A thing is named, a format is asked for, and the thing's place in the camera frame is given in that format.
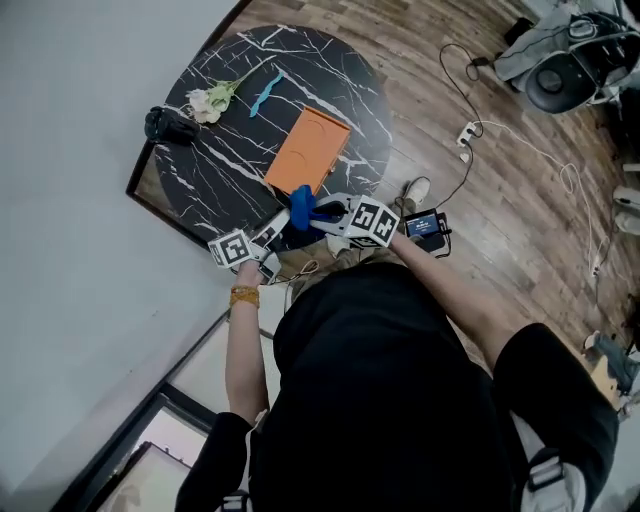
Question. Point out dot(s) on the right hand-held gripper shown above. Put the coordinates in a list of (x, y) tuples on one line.
[(372, 220)]

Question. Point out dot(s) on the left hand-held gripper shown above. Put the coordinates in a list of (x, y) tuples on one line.
[(231, 248)]

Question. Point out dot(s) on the blue cloth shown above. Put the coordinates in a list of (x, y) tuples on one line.
[(301, 207)]

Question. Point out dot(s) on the orange box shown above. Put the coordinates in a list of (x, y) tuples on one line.
[(305, 152)]

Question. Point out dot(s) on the person's left forearm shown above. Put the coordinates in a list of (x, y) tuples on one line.
[(242, 355)]

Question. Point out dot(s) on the person's right forearm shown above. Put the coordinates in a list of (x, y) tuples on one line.
[(440, 290)]

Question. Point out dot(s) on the person's left hand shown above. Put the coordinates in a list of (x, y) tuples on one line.
[(248, 274)]

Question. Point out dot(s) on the person's khaki trousers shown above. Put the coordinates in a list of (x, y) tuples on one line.
[(352, 260)]

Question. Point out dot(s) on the person's white shoe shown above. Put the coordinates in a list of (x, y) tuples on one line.
[(417, 190)]

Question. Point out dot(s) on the black device with screen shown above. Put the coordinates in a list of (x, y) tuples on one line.
[(425, 225)]

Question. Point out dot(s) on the teal ribbon strip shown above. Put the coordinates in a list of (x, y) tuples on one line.
[(265, 92)]

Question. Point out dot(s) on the white artificial flower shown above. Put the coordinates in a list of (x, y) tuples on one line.
[(207, 100)]

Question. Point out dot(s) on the black crumpled bag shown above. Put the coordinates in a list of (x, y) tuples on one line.
[(167, 126)]

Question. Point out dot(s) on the white plug adapter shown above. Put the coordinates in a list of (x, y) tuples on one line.
[(465, 157)]

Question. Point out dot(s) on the white power strip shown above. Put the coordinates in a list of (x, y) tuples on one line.
[(469, 134)]

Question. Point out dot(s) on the person's black shirt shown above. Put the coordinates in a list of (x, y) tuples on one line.
[(375, 400)]

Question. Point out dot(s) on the black power adapter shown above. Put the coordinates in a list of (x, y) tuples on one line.
[(480, 62)]

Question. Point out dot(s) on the black framed glass panel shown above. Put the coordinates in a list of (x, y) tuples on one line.
[(150, 440)]

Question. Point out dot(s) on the black round stool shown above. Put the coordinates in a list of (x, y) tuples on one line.
[(552, 82)]

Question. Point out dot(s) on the grey jacket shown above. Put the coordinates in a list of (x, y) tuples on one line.
[(530, 47)]

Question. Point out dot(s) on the pair of white shoes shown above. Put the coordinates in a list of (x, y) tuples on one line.
[(628, 210)]

